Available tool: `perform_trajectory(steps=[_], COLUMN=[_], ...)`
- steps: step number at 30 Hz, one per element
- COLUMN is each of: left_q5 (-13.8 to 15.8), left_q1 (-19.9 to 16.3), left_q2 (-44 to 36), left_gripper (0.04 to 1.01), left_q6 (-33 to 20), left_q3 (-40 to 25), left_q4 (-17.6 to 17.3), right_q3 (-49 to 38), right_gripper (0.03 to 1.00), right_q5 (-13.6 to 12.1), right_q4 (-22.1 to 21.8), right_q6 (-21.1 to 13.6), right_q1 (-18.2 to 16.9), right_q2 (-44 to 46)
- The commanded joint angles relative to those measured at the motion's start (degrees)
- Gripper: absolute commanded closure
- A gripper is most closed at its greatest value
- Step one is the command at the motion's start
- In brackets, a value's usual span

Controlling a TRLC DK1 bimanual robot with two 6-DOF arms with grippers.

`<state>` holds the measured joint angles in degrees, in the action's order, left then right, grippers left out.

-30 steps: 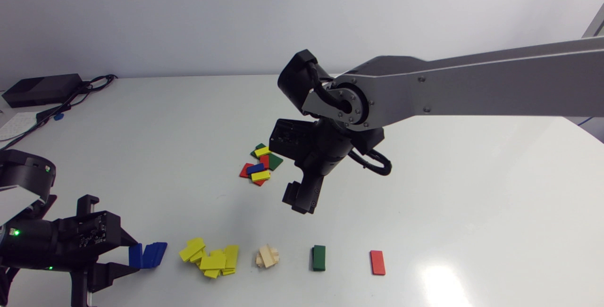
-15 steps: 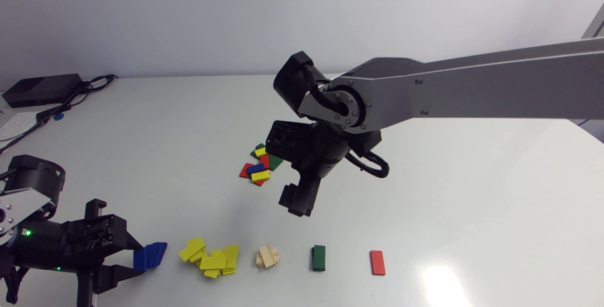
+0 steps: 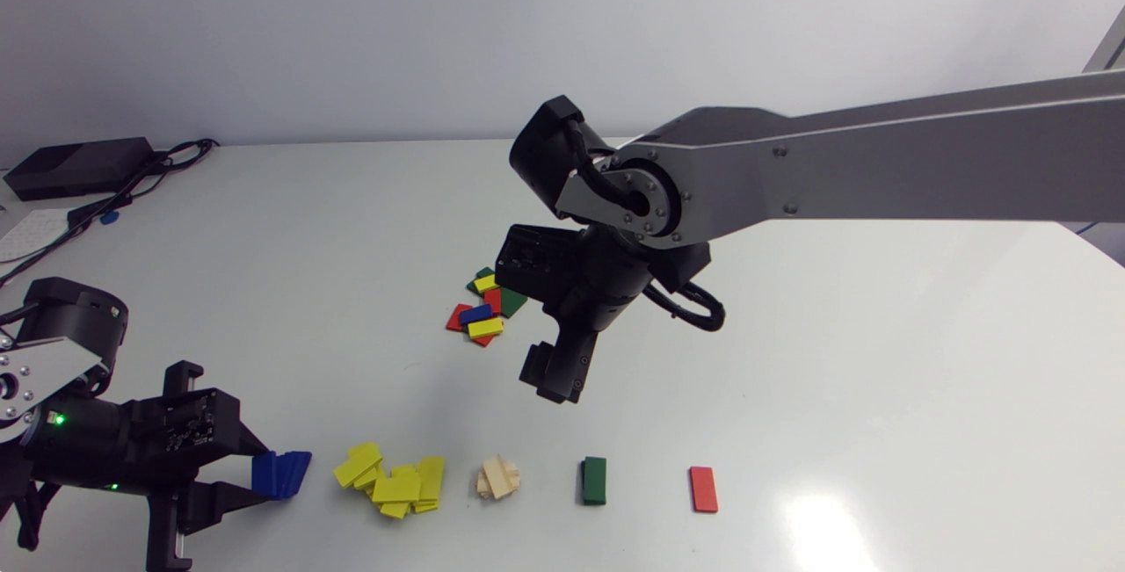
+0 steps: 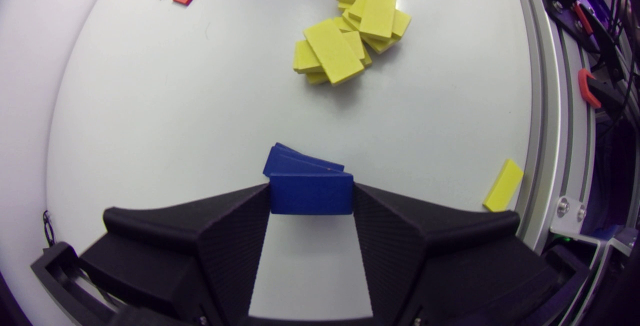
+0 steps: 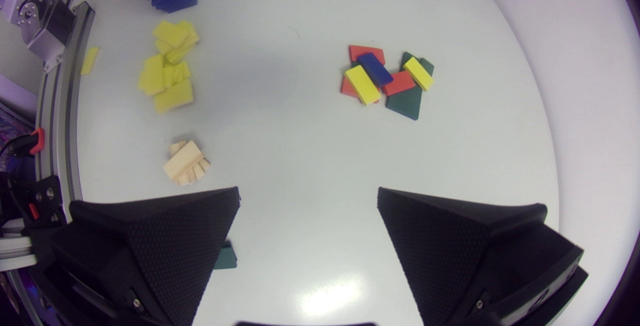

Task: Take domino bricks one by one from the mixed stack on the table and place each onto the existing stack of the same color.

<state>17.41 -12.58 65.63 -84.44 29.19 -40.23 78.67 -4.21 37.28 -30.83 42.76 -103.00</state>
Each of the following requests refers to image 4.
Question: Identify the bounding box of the blue wooden block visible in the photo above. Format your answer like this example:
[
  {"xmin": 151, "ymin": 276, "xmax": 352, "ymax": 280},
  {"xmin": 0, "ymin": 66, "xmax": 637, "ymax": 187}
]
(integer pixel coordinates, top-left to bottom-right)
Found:
[
  {"xmin": 269, "ymin": 173, "xmax": 355, "ymax": 215},
  {"xmin": 273, "ymin": 142, "xmax": 313, "ymax": 158},
  {"xmin": 263, "ymin": 146, "xmax": 346, "ymax": 177}
]

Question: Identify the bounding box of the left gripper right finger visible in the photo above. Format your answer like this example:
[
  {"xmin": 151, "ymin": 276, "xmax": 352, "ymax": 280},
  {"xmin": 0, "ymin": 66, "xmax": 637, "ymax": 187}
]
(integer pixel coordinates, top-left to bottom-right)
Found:
[{"xmin": 353, "ymin": 183, "xmax": 560, "ymax": 326}]

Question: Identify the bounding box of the pile of yellow wooden blocks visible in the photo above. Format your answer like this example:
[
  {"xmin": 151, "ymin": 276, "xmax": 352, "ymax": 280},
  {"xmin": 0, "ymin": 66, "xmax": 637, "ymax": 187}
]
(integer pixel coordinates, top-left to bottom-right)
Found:
[{"xmin": 305, "ymin": 1, "xmax": 413, "ymax": 86}]

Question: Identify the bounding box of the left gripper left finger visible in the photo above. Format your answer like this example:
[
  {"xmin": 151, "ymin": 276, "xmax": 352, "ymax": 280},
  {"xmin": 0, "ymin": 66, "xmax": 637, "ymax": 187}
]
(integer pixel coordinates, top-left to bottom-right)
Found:
[{"xmin": 79, "ymin": 184, "xmax": 271, "ymax": 324}]

